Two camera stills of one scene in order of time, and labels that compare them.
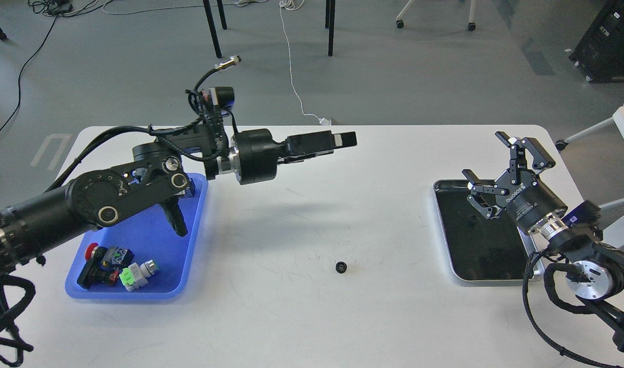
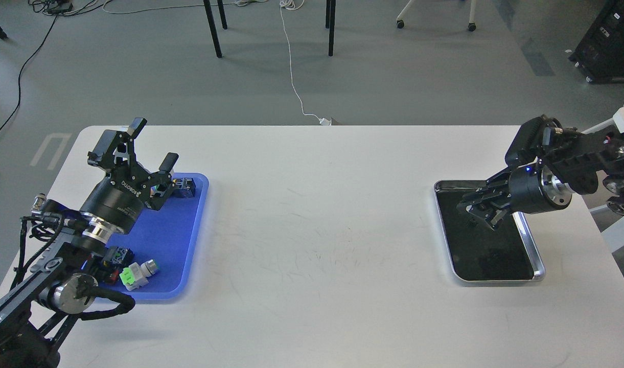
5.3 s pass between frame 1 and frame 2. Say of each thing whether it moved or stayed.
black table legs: stayed
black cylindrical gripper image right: moved
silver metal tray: stayed
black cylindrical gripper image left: moved
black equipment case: stayed
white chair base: stayed
